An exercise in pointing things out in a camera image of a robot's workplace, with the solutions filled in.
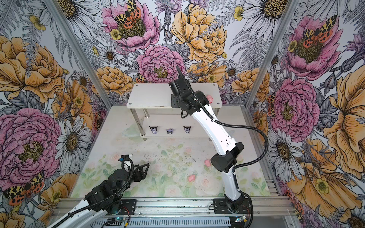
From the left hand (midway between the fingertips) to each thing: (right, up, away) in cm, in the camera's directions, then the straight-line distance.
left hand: (143, 169), depth 81 cm
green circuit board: (-9, -21, -10) cm, 25 cm away
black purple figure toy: (+24, +21, +13) cm, 35 cm away
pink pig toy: (+37, +1, +8) cm, 38 cm away
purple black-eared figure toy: (+3, +21, +11) cm, 24 cm away
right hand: (+20, +36, -6) cm, 42 cm away
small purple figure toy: (+13, +20, +13) cm, 27 cm away
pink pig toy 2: (+27, -6, +1) cm, 27 cm away
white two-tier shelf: (+6, +36, -7) cm, 37 cm away
